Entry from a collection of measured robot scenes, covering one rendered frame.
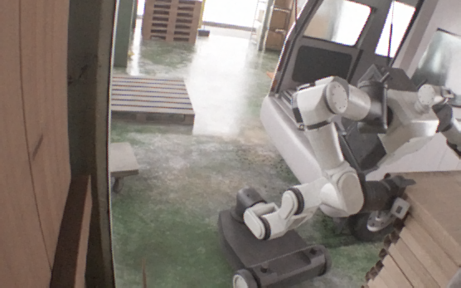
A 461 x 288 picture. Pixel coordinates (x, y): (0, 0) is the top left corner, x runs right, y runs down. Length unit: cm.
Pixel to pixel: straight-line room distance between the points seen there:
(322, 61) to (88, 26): 283
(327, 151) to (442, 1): 140
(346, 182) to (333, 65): 251
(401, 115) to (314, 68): 212
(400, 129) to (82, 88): 94
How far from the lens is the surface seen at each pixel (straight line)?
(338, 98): 83
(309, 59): 315
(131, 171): 242
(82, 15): 52
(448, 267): 96
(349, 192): 86
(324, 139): 83
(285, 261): 195
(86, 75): 54
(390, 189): 98
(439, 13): 204
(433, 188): 114
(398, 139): 118
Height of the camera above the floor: 155
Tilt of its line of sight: 26 degrees down
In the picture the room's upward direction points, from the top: 12 degrees clockwise
